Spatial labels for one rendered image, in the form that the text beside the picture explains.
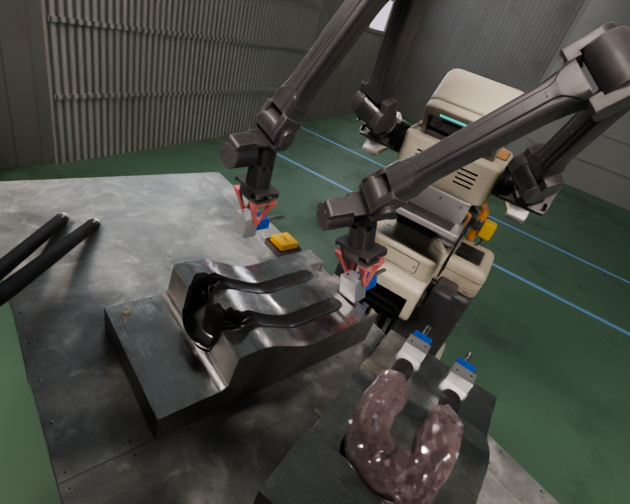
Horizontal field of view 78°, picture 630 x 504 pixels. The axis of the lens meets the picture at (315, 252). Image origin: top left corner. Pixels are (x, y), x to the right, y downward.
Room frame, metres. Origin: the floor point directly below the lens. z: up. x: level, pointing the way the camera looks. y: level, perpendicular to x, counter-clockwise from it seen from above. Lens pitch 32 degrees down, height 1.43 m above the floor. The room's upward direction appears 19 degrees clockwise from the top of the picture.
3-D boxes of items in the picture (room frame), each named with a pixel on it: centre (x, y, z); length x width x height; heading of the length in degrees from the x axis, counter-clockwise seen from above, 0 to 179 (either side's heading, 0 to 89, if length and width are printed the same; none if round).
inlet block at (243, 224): (0.86, 0.16, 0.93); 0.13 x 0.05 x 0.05; 139
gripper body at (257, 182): (0.83, 0.18, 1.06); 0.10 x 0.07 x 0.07; 49
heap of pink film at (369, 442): (0.44, -0.24, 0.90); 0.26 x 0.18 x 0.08; 157
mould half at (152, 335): (0.60, 0.08, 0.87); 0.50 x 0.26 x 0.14; 139
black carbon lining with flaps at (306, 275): (0.60, 0.06, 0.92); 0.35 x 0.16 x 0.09; 139
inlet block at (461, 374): (0.66, -0.40, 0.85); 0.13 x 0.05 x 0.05; 157
